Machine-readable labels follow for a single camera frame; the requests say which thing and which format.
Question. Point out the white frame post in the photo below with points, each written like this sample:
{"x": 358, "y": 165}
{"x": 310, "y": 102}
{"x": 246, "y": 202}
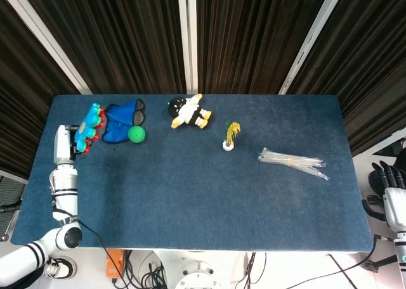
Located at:
{"x": 312, "y": 38}
{"x": 187, "y": 38}
{"x": 47, "y": 38}

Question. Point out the blue cloth bag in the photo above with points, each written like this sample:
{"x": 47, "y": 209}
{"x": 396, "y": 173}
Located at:
{"x": 119, "y": 121}

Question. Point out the yellow feather shuttlecock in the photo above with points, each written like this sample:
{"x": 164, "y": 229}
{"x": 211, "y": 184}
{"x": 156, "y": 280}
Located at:
{"x": 232, "y": 132}

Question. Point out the blue felt table mat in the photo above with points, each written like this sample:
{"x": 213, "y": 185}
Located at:
{"x": 206, "y": 200}

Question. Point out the orange control box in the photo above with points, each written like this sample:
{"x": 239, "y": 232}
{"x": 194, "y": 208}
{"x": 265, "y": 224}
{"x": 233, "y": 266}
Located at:
{"x": 115, "y": 265}

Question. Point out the bundle of clear plastic straws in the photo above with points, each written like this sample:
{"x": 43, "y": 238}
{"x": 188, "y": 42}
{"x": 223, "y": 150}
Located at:
{"x": 292, "y": 162}

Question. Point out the green ball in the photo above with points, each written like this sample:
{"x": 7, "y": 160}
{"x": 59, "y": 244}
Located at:
{"x": 137, "y": 134}

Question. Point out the dark brown curtain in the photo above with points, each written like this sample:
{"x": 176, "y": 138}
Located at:
{"x": 133, "y": 38}

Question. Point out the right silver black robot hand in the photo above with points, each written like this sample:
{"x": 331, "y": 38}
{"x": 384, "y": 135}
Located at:
{"x": 393, "y": 203}

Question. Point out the yellow rubber band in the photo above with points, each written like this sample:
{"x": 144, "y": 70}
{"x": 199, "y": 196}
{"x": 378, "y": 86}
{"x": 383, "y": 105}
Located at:
{"x": 290, "y": 161}

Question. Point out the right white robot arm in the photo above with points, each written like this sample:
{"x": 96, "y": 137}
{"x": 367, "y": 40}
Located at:
{"x": 401, "y": 251}

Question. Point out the black white shoe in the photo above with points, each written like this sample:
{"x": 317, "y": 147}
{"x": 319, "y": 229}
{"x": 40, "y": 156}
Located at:
{"x": 61, "y": 267}

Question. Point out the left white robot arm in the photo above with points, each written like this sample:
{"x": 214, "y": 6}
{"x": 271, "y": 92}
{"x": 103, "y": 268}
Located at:
{"x": 65, "y": 190}

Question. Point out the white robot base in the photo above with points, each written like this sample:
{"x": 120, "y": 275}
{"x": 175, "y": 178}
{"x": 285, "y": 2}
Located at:
{"x": 196, "y": 270}

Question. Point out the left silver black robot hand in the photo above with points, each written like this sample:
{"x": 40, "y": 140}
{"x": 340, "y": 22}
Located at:
{"x": 61, "y": 143}

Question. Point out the grey chair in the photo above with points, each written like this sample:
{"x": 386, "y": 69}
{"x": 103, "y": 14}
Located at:
{"x": 11, "y": 203}

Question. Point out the black white yellow plush toy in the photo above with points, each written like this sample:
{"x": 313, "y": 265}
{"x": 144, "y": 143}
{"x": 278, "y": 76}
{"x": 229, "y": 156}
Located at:
{"x": 188, "y": 113}

